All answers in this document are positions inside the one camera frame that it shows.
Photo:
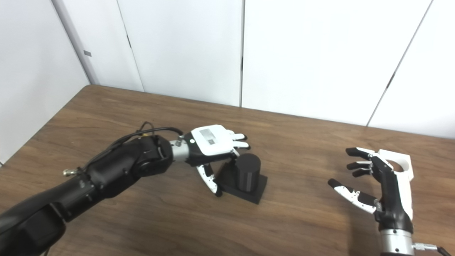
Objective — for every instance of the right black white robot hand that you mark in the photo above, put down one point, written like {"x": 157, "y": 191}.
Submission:
{"x": 392, "y": 199}

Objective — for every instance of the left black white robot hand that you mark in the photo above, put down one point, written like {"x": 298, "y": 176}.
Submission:
{"x": 209, "y": 142}

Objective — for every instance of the white square piece with hole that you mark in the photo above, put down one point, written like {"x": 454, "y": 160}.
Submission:
{"x": 407, "y": 167}

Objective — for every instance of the black peg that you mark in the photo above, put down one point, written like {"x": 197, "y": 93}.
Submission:
{"x": 247, "y": 174}

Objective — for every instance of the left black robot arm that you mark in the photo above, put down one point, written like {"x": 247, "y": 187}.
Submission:
{"x": 110, "y": 170}

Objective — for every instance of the grey wall post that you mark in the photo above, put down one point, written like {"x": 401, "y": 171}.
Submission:
{"x": 74, "y": 42}

